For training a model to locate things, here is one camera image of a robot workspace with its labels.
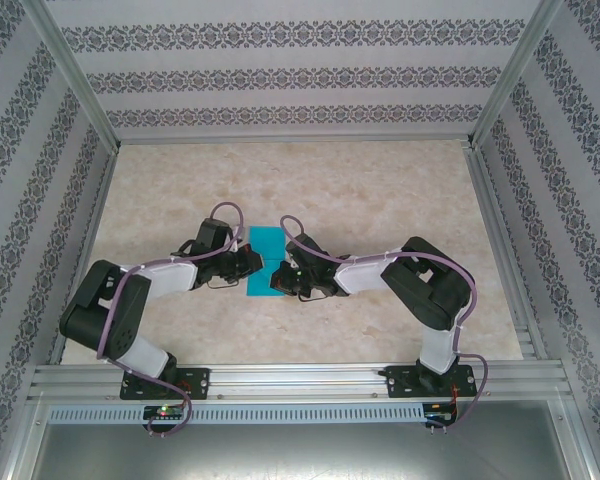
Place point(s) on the teal cloth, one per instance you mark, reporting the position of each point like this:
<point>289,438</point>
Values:
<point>267,240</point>

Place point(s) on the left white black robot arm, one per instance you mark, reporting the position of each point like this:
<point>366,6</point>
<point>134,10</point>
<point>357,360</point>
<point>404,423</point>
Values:
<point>145,357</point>

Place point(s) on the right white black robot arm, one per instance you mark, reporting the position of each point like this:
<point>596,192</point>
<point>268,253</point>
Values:
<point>437,350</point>

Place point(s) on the grey metal sheet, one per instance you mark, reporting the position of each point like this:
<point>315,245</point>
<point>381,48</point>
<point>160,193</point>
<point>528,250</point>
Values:
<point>300,450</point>

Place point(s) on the wide aluminium mounting rail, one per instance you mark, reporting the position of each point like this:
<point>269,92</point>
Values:
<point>300,380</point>

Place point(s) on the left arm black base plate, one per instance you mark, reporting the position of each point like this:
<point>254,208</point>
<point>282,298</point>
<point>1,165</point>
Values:
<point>200,380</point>

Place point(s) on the thin aluminium cross rail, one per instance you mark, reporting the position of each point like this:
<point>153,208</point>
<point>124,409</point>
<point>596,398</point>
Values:
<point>290,138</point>

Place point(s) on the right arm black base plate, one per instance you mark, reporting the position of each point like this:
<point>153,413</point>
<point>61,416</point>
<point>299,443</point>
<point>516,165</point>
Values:
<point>397,382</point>

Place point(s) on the aluminium side rail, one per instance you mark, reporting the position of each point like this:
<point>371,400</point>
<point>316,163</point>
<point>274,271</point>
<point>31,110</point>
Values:
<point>505,250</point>
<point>87,240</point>

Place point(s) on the aluminium frame post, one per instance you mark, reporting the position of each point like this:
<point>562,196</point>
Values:
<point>517,70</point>
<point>75,70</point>

